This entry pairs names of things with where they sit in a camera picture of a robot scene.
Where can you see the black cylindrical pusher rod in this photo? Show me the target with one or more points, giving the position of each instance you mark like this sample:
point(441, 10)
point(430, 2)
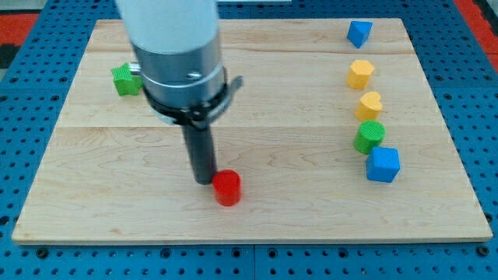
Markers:
point(201, 152)

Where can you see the black clamp ring mount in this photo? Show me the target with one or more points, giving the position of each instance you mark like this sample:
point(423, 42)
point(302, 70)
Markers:
point(200, 115)

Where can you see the red cylinder block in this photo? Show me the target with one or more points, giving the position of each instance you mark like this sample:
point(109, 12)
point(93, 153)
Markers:
point(227, 186)

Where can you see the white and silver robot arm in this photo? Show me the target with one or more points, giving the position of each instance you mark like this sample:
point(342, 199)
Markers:
point(178, 48)

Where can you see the blue cube block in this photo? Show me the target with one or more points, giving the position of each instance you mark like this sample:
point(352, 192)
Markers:
point(382, 164)

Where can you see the green star block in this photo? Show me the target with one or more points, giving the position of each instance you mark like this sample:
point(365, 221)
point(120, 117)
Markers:
point(127, 80)

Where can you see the light wooden board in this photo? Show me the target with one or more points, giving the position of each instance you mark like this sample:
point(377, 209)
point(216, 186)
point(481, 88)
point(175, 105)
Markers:
point(114, 174)

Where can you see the yellow hexagon block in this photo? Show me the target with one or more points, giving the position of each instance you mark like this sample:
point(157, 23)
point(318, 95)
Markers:
point(359, 75)

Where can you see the yellow heart block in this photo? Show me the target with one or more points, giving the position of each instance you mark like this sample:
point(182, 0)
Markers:
point(369, 106)

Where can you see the green cylinder block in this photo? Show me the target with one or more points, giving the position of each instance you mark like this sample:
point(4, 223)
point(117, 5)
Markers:
point(370, 134)

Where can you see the blue triangular prism block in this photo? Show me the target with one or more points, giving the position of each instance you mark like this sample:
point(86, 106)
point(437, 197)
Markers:
point(359, 32)

